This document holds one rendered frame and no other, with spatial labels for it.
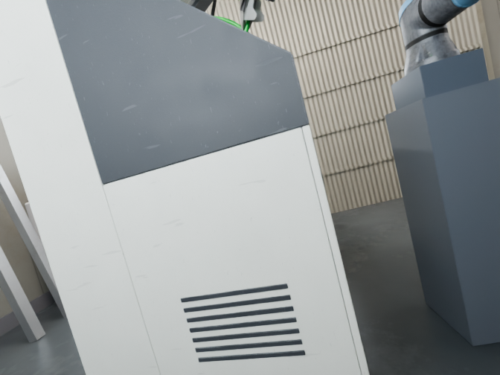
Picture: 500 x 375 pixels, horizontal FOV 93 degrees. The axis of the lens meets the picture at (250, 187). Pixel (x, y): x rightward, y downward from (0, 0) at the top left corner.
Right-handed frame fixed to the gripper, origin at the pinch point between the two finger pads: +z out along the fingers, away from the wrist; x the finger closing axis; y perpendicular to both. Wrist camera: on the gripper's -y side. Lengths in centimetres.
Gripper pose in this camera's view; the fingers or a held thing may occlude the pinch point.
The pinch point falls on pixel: (244, 25)
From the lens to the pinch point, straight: 97.6
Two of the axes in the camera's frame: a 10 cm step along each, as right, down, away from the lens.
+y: 8.2, 5.0, -2.8
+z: -2.6, 7.6, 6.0
